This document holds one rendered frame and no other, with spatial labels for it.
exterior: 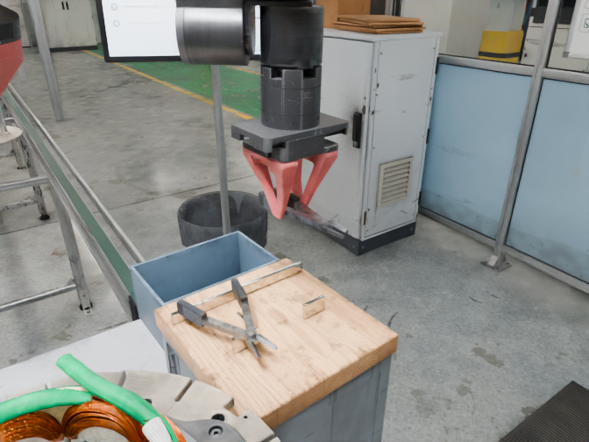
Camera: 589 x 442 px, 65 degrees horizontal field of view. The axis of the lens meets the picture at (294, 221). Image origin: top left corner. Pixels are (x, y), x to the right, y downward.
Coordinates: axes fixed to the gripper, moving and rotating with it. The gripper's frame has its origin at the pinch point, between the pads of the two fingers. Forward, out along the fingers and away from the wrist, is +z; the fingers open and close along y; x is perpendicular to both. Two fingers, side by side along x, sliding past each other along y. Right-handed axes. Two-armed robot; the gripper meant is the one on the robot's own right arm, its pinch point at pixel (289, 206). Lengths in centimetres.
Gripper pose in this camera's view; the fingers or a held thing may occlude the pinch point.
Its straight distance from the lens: 49.5
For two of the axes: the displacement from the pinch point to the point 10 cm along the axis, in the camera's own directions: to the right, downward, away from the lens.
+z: -0.2, 8.9, 4.6
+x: 6.2, 3.7, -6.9
